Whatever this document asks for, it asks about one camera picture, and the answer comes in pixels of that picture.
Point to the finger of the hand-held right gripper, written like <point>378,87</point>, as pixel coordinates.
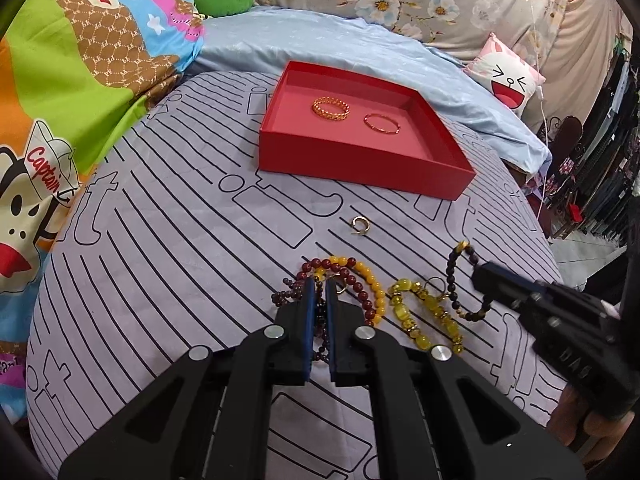
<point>500,302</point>
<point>520,276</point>

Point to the red cardboard box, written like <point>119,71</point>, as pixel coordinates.
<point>390,150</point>

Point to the light blue quilt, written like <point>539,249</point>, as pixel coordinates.
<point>350,40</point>

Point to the thin metal hoop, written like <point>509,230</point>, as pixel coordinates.
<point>444,285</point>

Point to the cartoon monkey blanket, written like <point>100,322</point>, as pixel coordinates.
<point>100,60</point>

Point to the thin gold bangle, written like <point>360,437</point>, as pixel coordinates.
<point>381,131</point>

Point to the small gold hoop earring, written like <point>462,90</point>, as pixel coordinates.
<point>363,224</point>

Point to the person's right hand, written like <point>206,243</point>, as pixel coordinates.
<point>575,425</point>

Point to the pink cartoon face pillow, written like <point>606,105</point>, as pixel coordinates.
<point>505,77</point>

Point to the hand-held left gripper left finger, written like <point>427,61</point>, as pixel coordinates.
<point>309,320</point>

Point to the rack of hanging clothes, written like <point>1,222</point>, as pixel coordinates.
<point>610,160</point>

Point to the dark wooden chair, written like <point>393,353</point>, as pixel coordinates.
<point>567,135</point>

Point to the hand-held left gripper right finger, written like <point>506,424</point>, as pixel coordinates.
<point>331,320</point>

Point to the beige cloth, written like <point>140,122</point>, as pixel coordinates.
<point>585,50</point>

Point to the dark garnet bead strand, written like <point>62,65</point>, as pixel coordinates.
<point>285,297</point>

